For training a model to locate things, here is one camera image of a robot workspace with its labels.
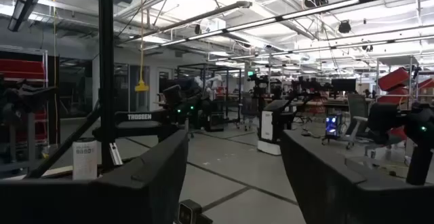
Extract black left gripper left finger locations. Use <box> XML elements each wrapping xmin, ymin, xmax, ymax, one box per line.
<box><xmin>0</xmin><ymin>128</ymin><xmax>189</xmax><ymax>224</ymax></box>

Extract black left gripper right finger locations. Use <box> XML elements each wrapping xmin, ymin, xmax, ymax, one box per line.
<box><xmin>279</xmin><ymin>129</ymin><xmax>434</xmax><ymax>224</ymax></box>

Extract white Celsius can black lid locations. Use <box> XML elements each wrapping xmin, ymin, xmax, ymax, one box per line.
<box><xmin>72</xmin><ymin>137</ymin><xmax>99</xmax><ymax>181</ymax></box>

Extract white aluminium strip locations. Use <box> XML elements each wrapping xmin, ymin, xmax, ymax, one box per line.
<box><xmin>108</xmin><ymin>143</ymin><xmax>123</xmax><ymax>166</ymax></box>

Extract computer tower blue light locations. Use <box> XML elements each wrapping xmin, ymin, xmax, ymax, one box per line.
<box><xmin>324</xmin><ymin>113</ymin><xmax>343</xmax><ymax>140</ymax></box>

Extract grey office chair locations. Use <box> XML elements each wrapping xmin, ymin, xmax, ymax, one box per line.
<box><xmin>344</xmin><ymin>93</ymin><xmax>372</xmax><ymax>150</ymax></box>

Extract white black equipment cabinet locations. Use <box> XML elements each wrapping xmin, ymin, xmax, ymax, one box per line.
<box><xmin>256</xmin><ymin>100</ymin><xmax>296</xmax><ymax>156</ymax></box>

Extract black computer monitor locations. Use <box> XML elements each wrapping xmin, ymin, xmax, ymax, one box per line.
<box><xmin>330</xmin><ymin>77</ymin><xmax>357</xmax><ymax>93</ymax></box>

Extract metal rack red bins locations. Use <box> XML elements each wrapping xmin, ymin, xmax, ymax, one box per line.
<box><xmin>0</xmin><ymin>45</ymin><xmax>50</xmax><ymax>147</ymax></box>
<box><xmin>375</xmin><ymin>56</ymin><xmax>434</xmax><ymax>107</ymax></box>

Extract linear light fixture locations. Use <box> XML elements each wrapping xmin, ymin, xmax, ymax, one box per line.
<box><xmin>139</xmin><ymin>0</ymin><xmax>434</xmax><ymax>51</ymax></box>

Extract grey metal pipe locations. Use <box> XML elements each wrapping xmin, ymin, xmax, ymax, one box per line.
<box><xmin>117</xmin><ymin>0</ymin><xmax>254</xmax><ymax>45</ymax></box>

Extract small black camera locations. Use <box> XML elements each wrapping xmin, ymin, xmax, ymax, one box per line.
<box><xmin>176</xmin><ymin>199</ymin><xmax>214</xmax><ymax>224</ymax></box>

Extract yellow cable with plug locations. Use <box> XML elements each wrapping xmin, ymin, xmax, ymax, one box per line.
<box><xmin>134</xmin><ymin>0</ymin><xmax>150</xmax><ymax>93</ymax></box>

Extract black aluminium rig frame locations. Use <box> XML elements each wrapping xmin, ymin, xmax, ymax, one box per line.
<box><xmin>7</xmin><ymin>0</ymin><xmax>125</xmax><ymax>181</ymax></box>

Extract black frame enclosure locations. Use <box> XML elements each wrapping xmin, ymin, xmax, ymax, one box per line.
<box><xmin>176</xmin><ymin>62</ymin><xmax>243</xmax><ymax>130</ymax></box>

